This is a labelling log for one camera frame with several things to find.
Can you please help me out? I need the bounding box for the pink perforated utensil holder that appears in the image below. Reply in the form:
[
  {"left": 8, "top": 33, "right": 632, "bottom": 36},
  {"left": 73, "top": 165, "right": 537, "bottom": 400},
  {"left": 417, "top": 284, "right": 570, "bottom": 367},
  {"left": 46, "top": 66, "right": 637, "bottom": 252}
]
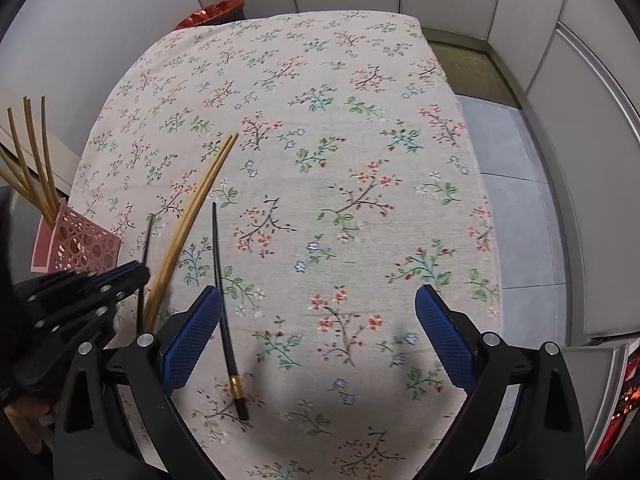
[{"left": 30, "top": 200, "right": 122, "bottom": 273}]

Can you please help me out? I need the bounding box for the wooden chopstick long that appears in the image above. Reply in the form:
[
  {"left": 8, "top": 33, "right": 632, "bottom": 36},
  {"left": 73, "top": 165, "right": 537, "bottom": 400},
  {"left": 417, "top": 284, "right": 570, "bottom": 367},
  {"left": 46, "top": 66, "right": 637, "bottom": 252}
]
[{"left": 142, "top": 132, "right": 239, "bottom": 332}]

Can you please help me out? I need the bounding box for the black chopstick gold band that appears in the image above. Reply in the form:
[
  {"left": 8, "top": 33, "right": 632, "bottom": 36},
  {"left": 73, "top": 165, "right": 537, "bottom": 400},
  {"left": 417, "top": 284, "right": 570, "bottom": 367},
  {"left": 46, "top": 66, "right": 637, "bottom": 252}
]
[{"left": 210, "top": 201, "right": 251, "bottom": 422}]

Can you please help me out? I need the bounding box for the person's left hand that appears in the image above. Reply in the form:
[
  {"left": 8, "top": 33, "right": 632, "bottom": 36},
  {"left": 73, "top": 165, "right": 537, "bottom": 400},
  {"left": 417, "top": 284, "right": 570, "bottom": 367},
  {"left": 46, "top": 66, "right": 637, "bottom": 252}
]
[{"left": 3, "top": 396, "right": 51, "bottom": 454}]

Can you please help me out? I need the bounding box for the floral tablecloth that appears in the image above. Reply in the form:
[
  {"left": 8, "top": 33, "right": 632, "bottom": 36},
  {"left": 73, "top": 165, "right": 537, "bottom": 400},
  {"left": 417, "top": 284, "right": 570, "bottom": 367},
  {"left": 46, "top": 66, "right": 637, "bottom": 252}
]
[{"left": 70, "top": 11, "right": 501, "bottom": 479}]

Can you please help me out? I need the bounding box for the red trash bin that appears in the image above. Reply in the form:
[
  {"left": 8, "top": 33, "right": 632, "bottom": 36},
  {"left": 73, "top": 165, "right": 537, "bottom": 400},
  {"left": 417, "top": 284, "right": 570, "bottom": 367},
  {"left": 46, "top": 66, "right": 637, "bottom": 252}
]
[{"left": 175, "top": 0, "right": 245, "bottom": 30}]

